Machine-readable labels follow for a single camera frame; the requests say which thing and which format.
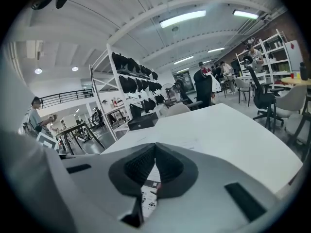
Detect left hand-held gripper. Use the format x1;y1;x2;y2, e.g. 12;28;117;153
35;132;60;154

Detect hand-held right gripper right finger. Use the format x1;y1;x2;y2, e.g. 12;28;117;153
148;142;285;233

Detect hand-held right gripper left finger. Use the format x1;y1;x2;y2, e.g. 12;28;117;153
60;142;156;233

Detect dark table black legs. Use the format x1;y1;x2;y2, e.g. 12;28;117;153
55;122;105;155

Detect black metal railing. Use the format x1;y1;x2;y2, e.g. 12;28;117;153
38;89;94;109

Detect black box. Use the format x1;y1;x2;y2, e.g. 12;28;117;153
127;112;159;131

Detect beige shell chair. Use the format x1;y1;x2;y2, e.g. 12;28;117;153
166;103;191;117

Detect black headrest office chair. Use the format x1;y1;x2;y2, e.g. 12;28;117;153
173;79;204;106

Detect white metal shelf rack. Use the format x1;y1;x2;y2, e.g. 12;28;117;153
89;44;166;140

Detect black high-back office chair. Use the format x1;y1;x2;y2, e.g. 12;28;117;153
193;69;215;109

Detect standing floor fan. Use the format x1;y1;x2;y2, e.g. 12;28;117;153
161;83;177;102

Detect black mesh office chair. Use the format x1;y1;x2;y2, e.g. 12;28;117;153
242;56;285;133

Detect gray chair black legs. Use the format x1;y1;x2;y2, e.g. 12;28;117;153
234;78;255;106

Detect light gray shell chair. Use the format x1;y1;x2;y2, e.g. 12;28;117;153
274;83;308;121

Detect white desk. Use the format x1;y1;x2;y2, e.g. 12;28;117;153
237;72;267;83

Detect round yellow table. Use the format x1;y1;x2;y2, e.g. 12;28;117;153
281;76;311;86

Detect black bottle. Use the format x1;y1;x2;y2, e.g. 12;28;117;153
299;62;308;81

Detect white storage shelf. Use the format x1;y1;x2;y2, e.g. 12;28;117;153
235;29;292;88

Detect white cabinet red sticker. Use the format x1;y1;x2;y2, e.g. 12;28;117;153
284;39;304;72

